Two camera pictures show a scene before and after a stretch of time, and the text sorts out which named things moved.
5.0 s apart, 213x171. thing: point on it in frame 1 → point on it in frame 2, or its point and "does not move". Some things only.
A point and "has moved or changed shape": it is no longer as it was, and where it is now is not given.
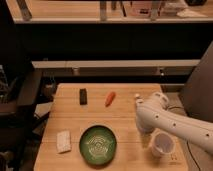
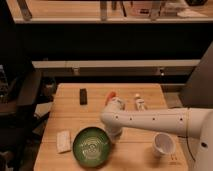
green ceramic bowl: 97,145 has moved or changed shape
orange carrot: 110,98 does not move
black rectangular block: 83,96 does not move
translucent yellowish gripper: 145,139 → 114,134
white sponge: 63,141 does not move
